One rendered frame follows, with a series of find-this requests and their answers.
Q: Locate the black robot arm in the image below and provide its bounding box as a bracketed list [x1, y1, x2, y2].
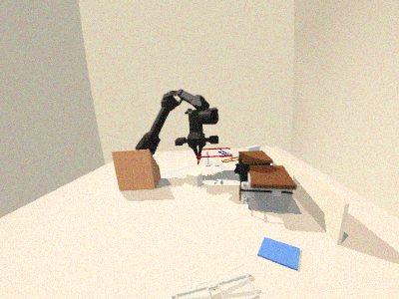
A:
[136, 89, 218, 155]

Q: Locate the beige flat panel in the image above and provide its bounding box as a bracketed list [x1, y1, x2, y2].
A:
[264, 146, 349, 244]

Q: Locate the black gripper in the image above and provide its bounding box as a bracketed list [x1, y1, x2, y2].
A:
[175, 124, 218, 156]

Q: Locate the blue flat rectangular slab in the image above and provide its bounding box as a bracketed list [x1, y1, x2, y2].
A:
[257, 237, 299, 271]

